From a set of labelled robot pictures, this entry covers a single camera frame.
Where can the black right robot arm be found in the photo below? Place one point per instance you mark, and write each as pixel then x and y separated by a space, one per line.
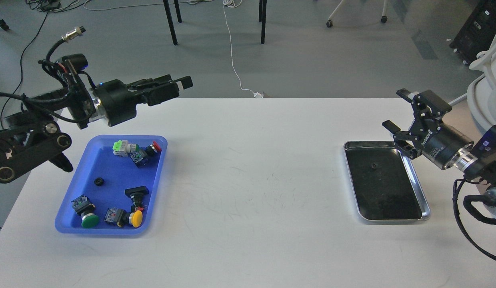
pixel 478 166

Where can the green white selector switch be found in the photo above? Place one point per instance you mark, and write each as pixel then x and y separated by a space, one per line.
pixel 123 148

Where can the white rolling chair base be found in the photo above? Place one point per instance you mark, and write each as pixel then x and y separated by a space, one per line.
pixel 349 14

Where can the red push button switch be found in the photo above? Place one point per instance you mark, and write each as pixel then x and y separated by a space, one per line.
pixel 140 156

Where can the black table leg left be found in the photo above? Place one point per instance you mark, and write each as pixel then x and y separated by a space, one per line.
pixel 170 19

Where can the white office chair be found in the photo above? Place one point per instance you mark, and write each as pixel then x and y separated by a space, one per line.
pixel 481 93

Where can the black table leg right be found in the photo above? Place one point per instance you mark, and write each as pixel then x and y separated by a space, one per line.
pixel 262 10

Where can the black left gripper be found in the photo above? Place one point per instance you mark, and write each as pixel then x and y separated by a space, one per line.
pixel 117 101

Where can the small black gear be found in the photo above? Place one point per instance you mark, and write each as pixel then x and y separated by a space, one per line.
pixel 99 181

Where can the black equipment case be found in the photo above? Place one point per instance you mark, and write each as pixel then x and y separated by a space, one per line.
pixel 477 33

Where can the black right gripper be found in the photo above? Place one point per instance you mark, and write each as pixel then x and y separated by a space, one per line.
pixel 437 141

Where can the yellow push button switch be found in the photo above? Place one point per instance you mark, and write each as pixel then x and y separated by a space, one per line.
pixel 121 217

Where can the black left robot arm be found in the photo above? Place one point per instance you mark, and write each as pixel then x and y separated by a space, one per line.
pixel 33 136

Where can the green push button switch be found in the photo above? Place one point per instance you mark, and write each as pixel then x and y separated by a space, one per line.
pixel 84 208

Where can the silver metal tray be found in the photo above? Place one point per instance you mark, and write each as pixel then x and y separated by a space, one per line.
pixel 385 185

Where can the blue plastic tray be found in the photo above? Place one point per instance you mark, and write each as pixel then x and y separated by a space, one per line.
pixel 119 173

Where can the black table leg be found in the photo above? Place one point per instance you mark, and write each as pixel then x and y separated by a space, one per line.
pixel 170 19
pixel 262 10

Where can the black push button switch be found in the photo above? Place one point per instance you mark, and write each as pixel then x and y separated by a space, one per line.
pixel 136 195

